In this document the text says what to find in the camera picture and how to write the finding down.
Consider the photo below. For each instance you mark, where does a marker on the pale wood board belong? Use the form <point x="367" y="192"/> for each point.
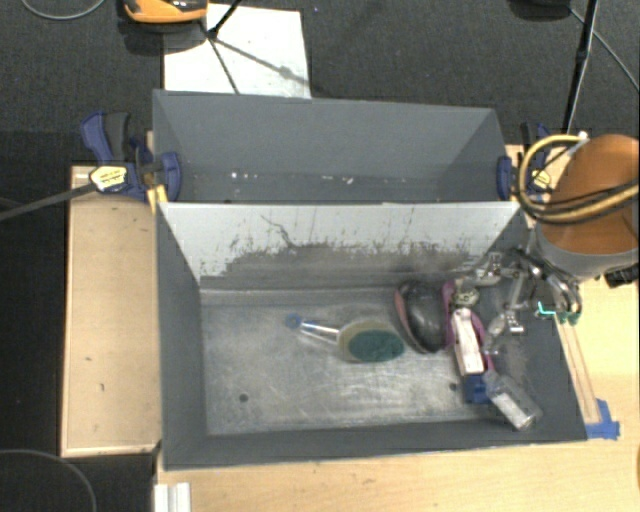
<point x="112" y="325"/>

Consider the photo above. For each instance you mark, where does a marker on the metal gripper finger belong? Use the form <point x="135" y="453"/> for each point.
<point x="500" y="327"/>
<point x="465" y="295"/>

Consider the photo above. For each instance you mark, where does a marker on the black oval computer mouse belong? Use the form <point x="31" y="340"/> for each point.
<point x="425" y="320"/>

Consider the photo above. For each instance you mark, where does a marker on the grey metal bin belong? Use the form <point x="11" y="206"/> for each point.
<point x="310" y="395"/>

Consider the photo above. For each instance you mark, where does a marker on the black cylinder on white bracket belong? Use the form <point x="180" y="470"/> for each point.
<point x="622" y="276"/>

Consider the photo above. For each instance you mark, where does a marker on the small blue box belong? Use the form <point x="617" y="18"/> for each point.
<point x="472" y="390"/>

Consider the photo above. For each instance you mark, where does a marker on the clear plastic bottle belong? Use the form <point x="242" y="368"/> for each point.
<point x="512" y="402"/>

